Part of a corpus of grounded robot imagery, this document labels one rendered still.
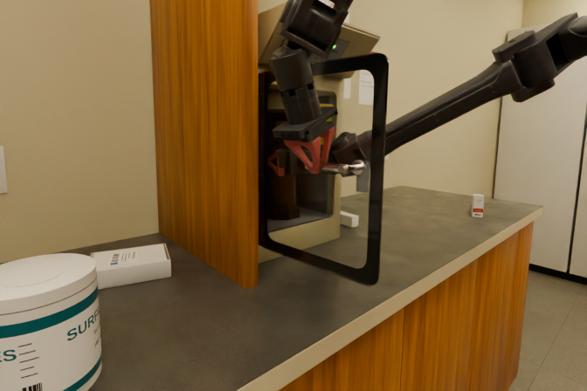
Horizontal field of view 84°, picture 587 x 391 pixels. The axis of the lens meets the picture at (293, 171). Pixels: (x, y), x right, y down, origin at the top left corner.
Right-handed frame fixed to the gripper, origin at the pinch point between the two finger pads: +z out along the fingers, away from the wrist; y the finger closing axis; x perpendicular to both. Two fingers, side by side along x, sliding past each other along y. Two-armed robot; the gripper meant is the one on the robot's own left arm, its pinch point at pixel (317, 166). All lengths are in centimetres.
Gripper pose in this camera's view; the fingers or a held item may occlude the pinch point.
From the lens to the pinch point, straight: 58.0
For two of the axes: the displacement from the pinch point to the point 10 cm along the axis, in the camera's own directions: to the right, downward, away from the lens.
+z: 2.6, 8.7, 4.1
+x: 7.3, 1.0, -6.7
